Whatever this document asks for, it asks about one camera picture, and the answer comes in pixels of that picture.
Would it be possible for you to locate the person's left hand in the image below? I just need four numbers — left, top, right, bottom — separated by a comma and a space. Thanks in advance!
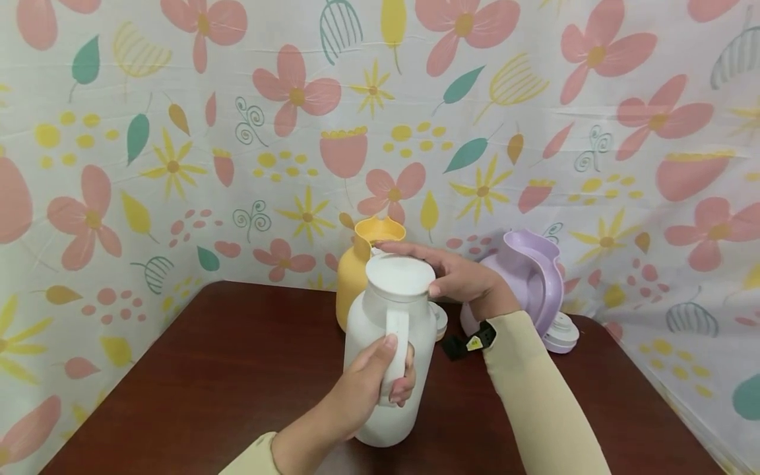
313, 334, 416, 442

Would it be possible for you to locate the person's right hand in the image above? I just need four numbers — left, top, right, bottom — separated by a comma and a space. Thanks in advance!
374, 241, 503, 304

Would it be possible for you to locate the white pitcher with handle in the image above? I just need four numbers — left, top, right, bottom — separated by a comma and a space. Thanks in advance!
344, 247, 438, 449

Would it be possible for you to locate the plain white round lid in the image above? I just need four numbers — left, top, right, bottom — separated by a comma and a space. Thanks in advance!
365, 255, 437, 298

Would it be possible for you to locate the person's right forearm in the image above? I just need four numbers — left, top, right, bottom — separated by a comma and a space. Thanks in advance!
472, 280, 612, 475

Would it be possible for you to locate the person's left forearm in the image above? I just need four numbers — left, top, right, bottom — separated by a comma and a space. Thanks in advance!
218, 404, 348, 475

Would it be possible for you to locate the white lid with orange rim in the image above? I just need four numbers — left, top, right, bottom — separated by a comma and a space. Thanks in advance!
428, 301, 449, 342

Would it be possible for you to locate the black wrist band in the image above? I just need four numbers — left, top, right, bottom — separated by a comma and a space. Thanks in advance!
442, 321, 497, 362

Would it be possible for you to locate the yellow pitcher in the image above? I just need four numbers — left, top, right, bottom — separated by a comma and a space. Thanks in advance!
336, 216, 407, 333

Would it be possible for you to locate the white lid with purple rim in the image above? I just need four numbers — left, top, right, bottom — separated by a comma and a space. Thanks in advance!
541, 311, 581, 354

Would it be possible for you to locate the purple pitcher with handle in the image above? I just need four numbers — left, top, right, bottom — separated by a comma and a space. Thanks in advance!
460, 229, 564, 340

